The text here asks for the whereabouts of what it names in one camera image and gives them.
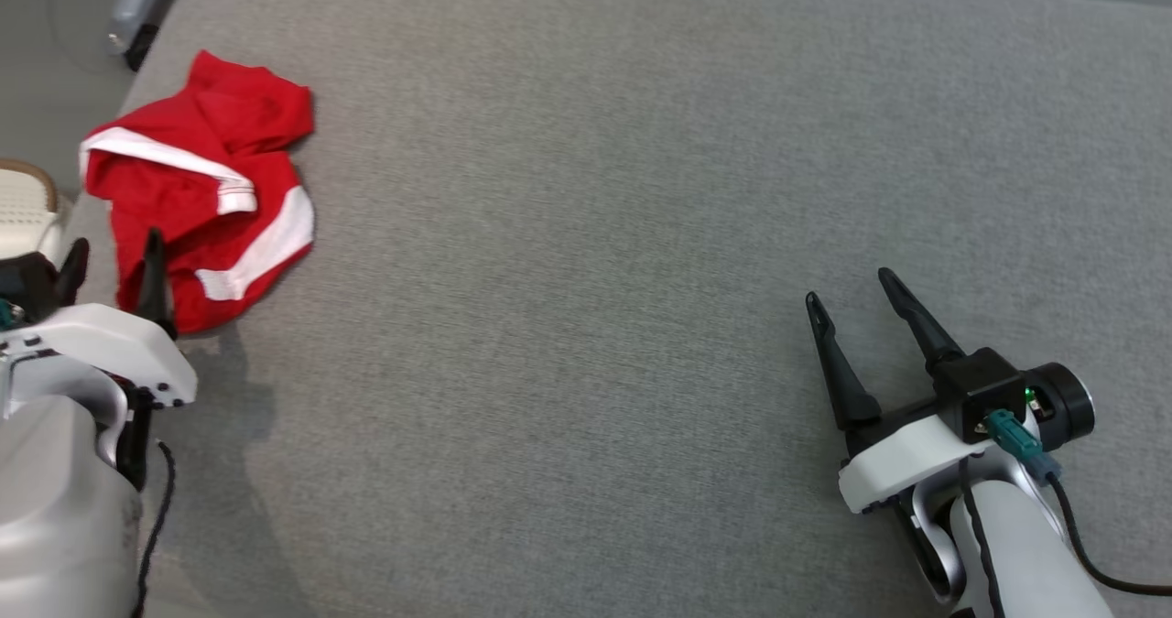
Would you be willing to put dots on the cream laundry basket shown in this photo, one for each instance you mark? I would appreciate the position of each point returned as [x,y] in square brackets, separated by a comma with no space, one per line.
[23,211]

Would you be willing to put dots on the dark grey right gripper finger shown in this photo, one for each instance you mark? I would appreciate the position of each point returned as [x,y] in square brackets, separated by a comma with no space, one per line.
[847,389]
[925,330]

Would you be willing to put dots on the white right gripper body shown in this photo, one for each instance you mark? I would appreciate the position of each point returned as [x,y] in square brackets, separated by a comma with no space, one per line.
[902,458]

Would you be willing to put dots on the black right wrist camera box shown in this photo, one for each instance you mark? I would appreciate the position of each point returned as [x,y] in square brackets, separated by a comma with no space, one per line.
[975,389]

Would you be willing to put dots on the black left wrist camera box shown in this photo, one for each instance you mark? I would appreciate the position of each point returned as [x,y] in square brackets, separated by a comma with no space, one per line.
[27,284]

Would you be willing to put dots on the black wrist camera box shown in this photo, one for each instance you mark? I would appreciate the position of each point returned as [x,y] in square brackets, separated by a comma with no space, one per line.
[975,389]
[27,284]

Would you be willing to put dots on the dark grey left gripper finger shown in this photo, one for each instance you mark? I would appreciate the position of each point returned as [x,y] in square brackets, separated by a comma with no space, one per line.
[156,288]
[71,275]

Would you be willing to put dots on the silver metal leg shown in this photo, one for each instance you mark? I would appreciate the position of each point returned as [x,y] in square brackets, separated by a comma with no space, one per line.
[142,0]

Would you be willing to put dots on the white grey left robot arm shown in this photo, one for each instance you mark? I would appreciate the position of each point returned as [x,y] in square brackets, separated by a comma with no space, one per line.
[55,508]

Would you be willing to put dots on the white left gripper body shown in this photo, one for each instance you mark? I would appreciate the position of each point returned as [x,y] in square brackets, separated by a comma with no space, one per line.
[110,343]

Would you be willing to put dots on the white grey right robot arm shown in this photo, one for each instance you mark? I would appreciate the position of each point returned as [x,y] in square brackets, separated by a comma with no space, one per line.
[1025,554]

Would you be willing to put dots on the red white shorts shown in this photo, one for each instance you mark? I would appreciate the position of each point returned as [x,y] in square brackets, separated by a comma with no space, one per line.
[211,224]

